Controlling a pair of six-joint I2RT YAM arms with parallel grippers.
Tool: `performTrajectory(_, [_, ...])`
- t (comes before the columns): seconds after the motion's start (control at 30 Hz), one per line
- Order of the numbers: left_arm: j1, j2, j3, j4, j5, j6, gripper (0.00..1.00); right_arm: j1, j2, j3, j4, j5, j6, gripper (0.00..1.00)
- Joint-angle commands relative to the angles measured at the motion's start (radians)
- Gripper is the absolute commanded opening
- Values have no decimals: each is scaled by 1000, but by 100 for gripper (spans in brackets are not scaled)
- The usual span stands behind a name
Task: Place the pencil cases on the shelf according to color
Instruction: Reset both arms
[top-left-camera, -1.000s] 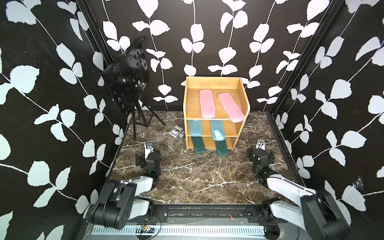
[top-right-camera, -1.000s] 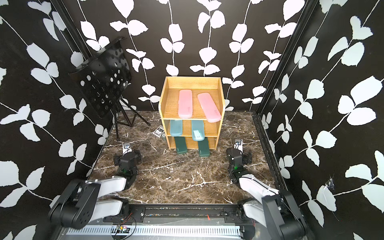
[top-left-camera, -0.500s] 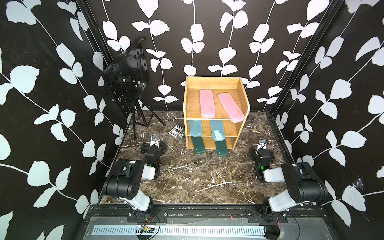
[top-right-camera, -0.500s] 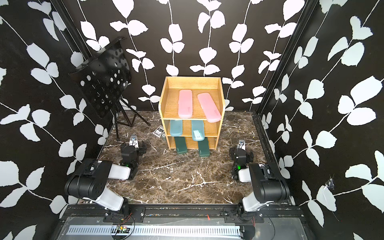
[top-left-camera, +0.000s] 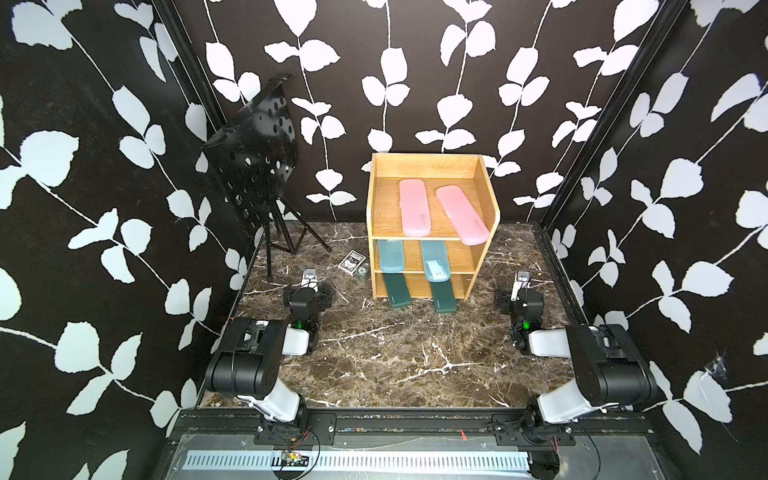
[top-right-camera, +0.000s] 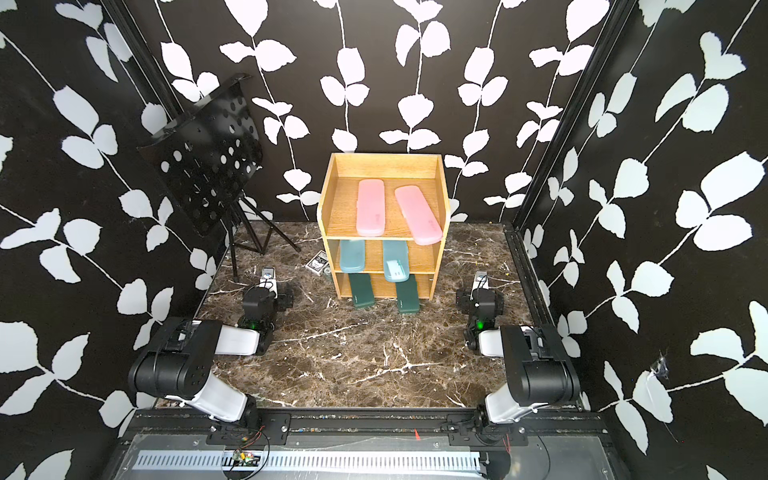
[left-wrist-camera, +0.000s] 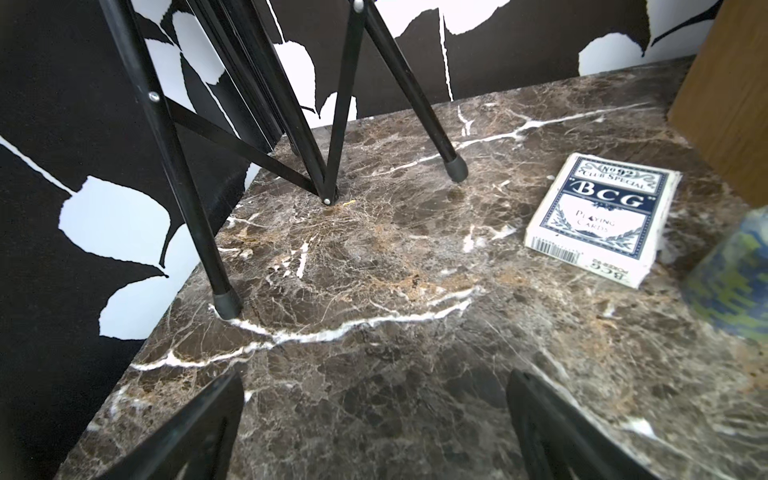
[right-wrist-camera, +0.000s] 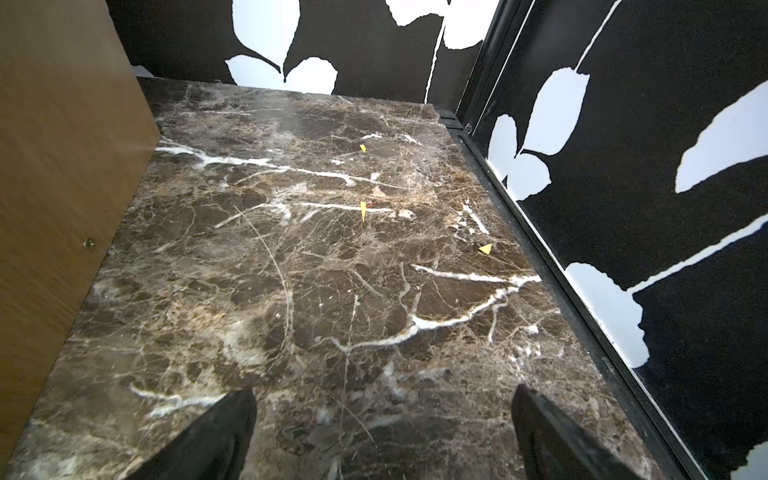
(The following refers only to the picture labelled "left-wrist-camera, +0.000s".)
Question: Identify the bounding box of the wooden three-tier shelf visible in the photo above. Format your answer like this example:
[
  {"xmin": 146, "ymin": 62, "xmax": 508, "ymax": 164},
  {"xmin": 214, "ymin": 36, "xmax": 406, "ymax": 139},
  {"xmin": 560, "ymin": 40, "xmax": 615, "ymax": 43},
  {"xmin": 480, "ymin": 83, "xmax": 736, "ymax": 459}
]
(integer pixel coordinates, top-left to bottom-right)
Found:
[{"xmin": 668, "ymin": 0, "xmax": 767, "ymax": 207}]

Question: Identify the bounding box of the small printed card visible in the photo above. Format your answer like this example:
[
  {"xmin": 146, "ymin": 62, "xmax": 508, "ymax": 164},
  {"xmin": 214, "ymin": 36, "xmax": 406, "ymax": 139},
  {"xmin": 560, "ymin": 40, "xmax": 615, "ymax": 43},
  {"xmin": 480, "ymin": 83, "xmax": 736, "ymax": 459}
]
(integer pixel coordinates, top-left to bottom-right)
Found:
[{"xmin": 524, "ymin": 152, "xmax": 682, "ymax": 289}]

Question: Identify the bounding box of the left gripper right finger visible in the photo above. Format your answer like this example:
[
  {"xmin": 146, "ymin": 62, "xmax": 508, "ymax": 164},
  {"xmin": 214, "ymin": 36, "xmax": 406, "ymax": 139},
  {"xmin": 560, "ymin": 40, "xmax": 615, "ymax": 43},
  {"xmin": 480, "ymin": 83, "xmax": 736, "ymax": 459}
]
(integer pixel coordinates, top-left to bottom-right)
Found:
[{"xmin": 506, "ymin": 369, "xmax": 656, "ymax": 479}]

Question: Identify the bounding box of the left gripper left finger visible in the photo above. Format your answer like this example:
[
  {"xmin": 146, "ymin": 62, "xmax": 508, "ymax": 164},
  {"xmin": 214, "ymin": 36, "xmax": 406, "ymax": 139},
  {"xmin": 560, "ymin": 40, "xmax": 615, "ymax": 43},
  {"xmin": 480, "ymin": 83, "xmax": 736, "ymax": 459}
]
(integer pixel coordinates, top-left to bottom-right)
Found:
[{"xmin": 100, "ymin": 370, "xmax": 245, "ymax": 479}]

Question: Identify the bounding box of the black perforated music stand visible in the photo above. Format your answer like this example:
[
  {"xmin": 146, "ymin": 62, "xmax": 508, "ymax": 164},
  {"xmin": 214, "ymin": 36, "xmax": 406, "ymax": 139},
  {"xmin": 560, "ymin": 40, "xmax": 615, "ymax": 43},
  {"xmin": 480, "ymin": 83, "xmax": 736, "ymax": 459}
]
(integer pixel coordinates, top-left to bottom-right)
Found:
[{"xmin": 100, "ymin": 1, "xmax": 468, "ymax": 320}]

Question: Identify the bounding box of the blue green patterned cup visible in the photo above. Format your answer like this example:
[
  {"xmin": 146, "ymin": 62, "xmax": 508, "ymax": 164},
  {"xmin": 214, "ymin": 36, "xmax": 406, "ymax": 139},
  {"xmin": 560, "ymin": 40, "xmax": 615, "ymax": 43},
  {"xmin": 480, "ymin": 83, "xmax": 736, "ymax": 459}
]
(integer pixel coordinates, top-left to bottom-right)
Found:
[{"xmin": 681, "ymin": 206, "xmax": 767, "ymax": 343}]

